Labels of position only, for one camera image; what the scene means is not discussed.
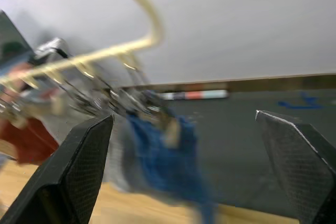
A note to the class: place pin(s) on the wooden baseboard strip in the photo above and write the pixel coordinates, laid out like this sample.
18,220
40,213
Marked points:
262,83

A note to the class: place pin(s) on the blue floor tape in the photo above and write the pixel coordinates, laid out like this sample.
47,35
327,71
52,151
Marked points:
291,106

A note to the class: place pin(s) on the red sock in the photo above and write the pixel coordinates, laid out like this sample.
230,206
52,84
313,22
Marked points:
29,142

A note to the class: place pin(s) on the blue sock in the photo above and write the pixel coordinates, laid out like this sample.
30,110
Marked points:
170,169

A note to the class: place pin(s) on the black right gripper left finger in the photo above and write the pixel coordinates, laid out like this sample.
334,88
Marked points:
65,176

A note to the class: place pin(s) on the rolled pale printed mat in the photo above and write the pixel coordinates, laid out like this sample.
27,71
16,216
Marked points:
194,95

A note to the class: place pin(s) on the metal clip with cream tips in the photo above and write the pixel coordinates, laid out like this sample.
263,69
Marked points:
115,95
57,104
172,129

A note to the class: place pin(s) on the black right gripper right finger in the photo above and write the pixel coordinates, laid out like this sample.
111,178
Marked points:
302,161

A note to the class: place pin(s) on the grey sock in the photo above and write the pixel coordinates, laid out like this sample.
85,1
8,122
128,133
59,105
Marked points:
120,161

